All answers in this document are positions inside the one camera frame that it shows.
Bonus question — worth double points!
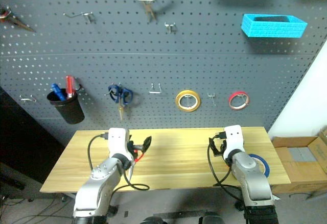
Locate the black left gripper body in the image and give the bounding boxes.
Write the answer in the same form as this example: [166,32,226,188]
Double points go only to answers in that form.
[126,133,144,156]

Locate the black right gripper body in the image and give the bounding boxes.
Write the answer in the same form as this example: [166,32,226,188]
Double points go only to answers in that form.
[215,131,228,157]

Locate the red tape roll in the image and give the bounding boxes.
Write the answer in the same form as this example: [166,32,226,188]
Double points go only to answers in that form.
[227,90,251,111]

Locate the yellow tape roll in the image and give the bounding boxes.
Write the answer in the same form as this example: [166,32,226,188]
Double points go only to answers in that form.
[175,89,202,113]

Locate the metal loop pegboard hook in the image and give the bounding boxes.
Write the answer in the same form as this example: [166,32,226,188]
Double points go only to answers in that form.
[148,82,162,95]

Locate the blue tape roll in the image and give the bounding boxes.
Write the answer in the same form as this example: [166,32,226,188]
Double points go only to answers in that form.
[248,153,271,179]

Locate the dark rounded shape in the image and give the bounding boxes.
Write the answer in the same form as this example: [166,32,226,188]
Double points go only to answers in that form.
[198,214,226,224]
[141,216,162,224]

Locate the black cup holder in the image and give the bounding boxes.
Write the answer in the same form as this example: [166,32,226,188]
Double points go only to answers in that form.
[46,88,86,125]

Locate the dark grey pegboard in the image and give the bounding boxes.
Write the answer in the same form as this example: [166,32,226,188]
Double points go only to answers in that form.
[0,0,327,148]

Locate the open cardboard box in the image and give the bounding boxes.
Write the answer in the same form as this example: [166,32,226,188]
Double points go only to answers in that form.
[269,129,327,195]

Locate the black cabinet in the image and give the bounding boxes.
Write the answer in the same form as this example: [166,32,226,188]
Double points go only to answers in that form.
[0,86,67,184]

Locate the curved metal pegboard hook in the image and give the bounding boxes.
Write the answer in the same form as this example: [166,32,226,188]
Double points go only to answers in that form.
[19,94,38,104]

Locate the blue plastic bin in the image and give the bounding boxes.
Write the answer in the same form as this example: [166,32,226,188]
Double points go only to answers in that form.
[241,13,308,39]

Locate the long metal pegboard hook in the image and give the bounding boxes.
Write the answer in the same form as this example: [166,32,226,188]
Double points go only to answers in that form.
[63,11,94,23]

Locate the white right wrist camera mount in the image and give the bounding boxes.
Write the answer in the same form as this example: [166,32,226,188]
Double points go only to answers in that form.
[223,125,246,159]

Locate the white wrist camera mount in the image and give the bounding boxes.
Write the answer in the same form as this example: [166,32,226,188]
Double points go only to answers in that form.
[223,125,246,159]
[107,128,131,159]

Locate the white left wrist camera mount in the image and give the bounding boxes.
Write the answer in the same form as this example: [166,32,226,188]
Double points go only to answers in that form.
[107,128,131,159]

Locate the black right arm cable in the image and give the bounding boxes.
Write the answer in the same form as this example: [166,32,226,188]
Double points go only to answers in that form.
[206,142,246,202]

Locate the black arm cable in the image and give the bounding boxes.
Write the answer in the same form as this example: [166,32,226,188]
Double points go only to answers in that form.
[87,131,151,192]
[206,142,246,202]

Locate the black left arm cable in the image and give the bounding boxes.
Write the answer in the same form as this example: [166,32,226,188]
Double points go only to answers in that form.
[87,131,151,192]

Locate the blue-handled scissors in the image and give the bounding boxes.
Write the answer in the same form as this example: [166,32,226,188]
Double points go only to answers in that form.
[104,82,134,121]

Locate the red-handled screwdriver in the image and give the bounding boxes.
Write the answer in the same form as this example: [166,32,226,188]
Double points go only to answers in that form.
[65,74,76,100]

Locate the blue-handled screwdriver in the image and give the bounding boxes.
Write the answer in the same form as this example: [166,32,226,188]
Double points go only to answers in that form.
[51,83,67,102]

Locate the black-handled needle-nose pliers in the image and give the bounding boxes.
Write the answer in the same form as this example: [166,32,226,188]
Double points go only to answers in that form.
[121,0,164,22]

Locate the red-handled long-nose pliers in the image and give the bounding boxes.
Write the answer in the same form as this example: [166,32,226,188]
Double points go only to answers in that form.
[0,5,37,33]

